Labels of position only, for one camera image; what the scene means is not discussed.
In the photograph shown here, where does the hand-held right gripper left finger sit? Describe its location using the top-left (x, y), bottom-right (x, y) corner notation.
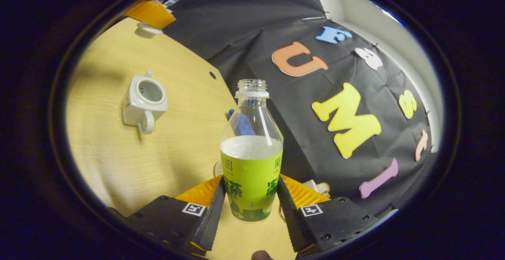
top-left (118, 175), bottom-right (227, 253)

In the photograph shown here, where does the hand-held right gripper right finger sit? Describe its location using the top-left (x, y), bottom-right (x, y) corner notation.
top-left (276, 174), bottom-right (380, 253)

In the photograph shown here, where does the white teacup lid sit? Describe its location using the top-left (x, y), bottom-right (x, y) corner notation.
top-left (137, 22), bottom-right (163, 35)

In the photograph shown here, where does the green label water bottle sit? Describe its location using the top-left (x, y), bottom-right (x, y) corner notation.
top-left (220, 79), bottom-right (284, 223)

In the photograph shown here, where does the white teacup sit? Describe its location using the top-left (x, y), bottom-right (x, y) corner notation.
top-left (122, 69), bottom-right (168, 135)

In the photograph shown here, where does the blue towel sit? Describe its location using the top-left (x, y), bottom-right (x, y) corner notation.
top-left (227, 109), bottom-right (256, 136)

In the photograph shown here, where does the black backdrop cloth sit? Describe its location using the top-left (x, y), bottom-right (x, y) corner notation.
top-left (158, 0), bottom-right (438, 217)

